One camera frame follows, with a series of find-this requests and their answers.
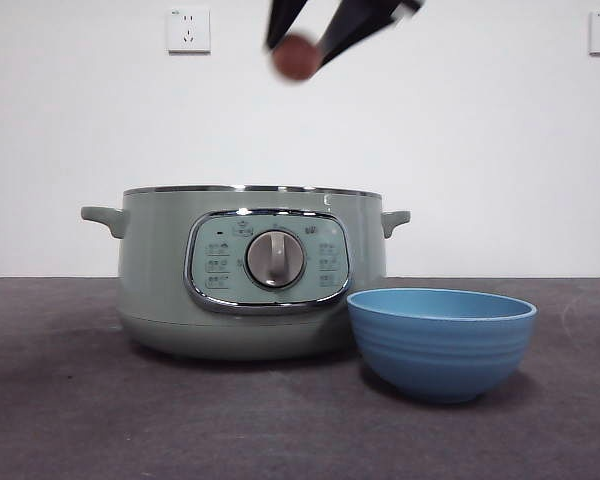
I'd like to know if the brown egg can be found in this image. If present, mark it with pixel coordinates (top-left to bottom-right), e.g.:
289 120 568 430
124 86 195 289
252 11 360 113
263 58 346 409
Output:
271 33 316 82

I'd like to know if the pale green electric steamer pot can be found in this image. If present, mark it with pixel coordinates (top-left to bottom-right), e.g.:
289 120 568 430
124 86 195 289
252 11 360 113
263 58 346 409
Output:
79 183 412 362

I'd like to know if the blue ribbed bowl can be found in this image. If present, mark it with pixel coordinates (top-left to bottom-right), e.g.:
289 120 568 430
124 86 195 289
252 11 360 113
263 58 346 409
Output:
346 288 540 405

